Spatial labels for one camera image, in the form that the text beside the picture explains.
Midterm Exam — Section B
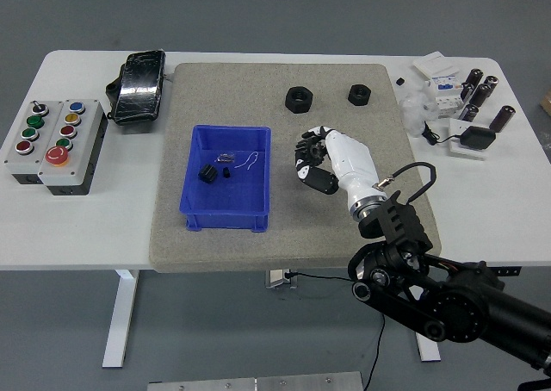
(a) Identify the grey four-button control box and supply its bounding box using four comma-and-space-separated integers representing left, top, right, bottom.
3, 99, 66, 186

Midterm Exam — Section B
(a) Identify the grey emergency-stop control box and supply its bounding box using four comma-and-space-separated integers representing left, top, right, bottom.
37, 98, 109, 196

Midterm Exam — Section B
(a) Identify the black square puck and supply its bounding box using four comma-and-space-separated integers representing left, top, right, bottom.
458, 125, 498, 152

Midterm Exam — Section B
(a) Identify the crumpled clear plastic bag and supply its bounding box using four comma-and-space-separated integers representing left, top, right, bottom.
397, 90, 438, 136

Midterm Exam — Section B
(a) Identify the thin white wire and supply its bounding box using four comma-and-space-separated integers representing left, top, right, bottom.
232, 150, 260, 169

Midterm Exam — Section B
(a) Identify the white table leg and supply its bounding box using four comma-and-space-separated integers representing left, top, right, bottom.
102, 269, 140, 369
413, 331, 442, 363

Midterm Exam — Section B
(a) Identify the white circuit breaker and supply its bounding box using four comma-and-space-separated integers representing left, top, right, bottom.
423, 71, 467, 119

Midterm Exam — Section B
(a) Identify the grey metal plate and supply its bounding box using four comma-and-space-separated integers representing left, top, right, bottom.
146, 370, 364, 391

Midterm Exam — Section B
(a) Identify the blue plastic box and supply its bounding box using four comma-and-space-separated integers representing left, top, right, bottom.
178, 124, 273, 233

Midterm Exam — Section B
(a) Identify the thin black puck cord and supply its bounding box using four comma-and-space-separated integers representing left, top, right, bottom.
421, 121, 461, 147

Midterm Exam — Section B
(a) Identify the silver under-table control unit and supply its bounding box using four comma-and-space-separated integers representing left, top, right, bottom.
263, 270, 299, 290

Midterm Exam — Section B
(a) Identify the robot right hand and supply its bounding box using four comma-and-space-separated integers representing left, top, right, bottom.
294, 124, 387, 208

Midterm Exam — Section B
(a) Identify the black wrapped device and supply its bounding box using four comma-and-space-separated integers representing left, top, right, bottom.
105, 49, 168, 127

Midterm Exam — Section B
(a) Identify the small black gear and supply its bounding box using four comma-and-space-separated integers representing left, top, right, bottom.
197, 163, 217, 185

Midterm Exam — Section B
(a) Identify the large black hex nut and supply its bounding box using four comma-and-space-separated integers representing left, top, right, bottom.
284, 85, 315, 115

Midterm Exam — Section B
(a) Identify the white switch plate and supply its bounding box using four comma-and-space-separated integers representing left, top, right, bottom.
412, 51, 460, 80

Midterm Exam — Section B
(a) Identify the long black power cable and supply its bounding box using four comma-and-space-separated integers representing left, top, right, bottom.
285, 271, 387, 391

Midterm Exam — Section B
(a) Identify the small black hex nut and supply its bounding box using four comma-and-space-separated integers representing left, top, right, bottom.
347, 83, 373, 107

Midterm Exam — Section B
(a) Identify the white square plate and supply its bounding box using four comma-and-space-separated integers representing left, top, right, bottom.
447, 117, 492, 162

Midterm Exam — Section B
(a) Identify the grey-brown foam mat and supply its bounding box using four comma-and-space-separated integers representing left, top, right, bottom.
148, 62, 443, 275

